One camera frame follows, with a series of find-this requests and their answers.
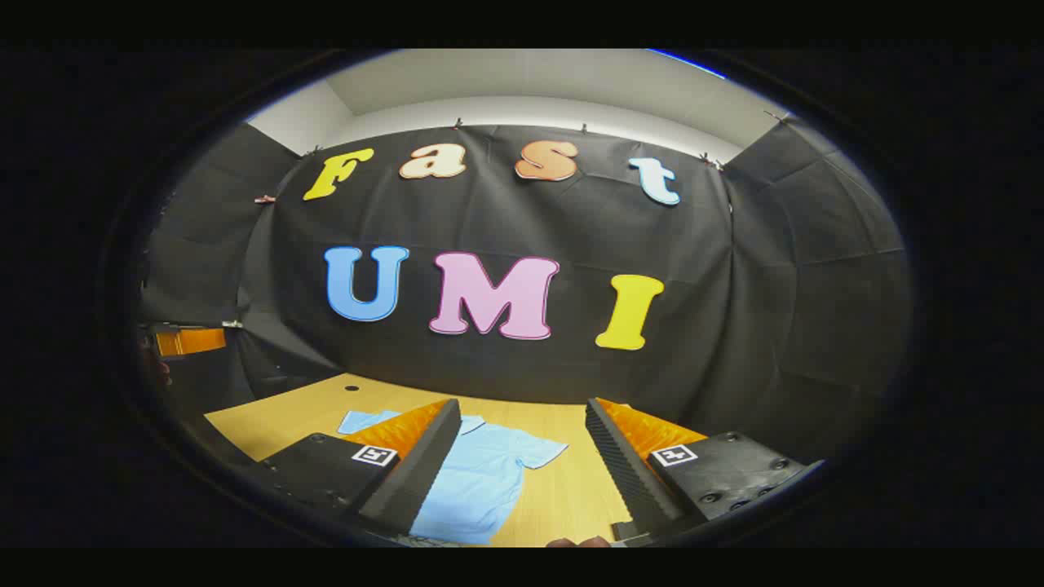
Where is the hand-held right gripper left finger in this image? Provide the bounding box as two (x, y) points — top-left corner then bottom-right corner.
(259, 398), (463, 537)

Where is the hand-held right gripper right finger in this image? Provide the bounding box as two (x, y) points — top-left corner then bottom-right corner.
(584, 397), (826, 541)

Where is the light blue T-shirt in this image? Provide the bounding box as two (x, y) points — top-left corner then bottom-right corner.
(338, 409), (569, 546)

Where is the black backdrop cloth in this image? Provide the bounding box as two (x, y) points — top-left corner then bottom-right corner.
(139, 114), (913, 466)

